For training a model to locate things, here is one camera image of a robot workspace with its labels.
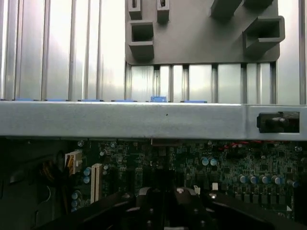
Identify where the white expansion slot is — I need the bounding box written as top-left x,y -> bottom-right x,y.
90,163 -> 103,203

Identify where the green motherboard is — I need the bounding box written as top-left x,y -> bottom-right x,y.
69,138 -> 307,230

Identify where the white power connector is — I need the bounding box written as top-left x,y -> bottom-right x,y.
64,150 -> 83,177

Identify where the black open PC case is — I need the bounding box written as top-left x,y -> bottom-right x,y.
0,100 -> 307,230

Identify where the grey parts rack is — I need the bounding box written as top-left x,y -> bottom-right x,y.
124,0 -> 286,66

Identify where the red black twisted wire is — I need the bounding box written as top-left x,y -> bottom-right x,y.
219,141 -> 244,151

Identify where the yellow black power wire bundle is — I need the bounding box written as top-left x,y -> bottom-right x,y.
39,159 -> 70,216

